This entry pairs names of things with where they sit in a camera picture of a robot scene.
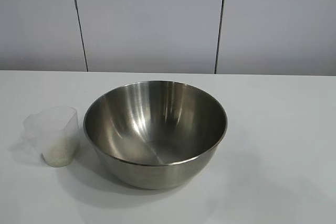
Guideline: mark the stainless steel mixing bowl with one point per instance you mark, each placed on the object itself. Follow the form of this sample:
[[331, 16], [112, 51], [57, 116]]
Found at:
[[157, 119]]

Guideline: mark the translucent plastic measuring cup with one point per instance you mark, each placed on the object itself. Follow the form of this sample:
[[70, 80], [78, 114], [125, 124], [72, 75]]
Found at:
[[60, 124]]

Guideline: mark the white rice grains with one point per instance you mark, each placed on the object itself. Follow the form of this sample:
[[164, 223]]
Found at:
[[61, 153]]

